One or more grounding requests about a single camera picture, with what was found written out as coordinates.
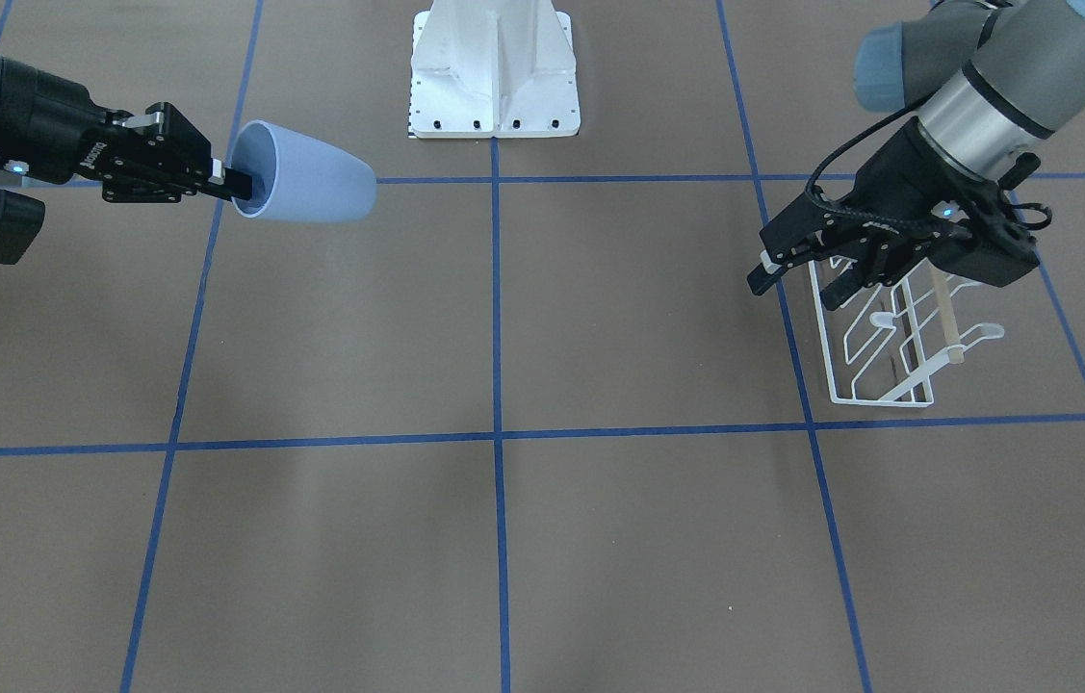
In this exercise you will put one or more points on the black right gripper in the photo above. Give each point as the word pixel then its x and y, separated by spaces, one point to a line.
pixel 39 117

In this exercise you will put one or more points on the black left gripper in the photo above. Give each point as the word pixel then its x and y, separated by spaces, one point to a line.
pixel 900 180

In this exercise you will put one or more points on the light blue plastic cup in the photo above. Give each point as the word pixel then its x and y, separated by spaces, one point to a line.
pixel 297 178

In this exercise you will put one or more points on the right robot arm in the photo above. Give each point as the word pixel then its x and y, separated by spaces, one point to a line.
pixel 51 131

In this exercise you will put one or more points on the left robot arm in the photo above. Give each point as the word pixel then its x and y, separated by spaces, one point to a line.
pixel 975 87

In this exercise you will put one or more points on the white wire cup rack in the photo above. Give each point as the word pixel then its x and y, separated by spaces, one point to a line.
pixel 883 347

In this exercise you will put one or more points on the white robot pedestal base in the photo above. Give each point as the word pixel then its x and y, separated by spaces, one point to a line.
pixel 493 69

